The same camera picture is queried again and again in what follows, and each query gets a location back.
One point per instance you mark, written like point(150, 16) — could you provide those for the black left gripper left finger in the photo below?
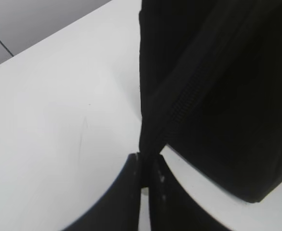
point(119, 207)

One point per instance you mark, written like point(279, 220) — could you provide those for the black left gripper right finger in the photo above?
point(170, 206)

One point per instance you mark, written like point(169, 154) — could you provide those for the black tote bag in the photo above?
point(211, 89)

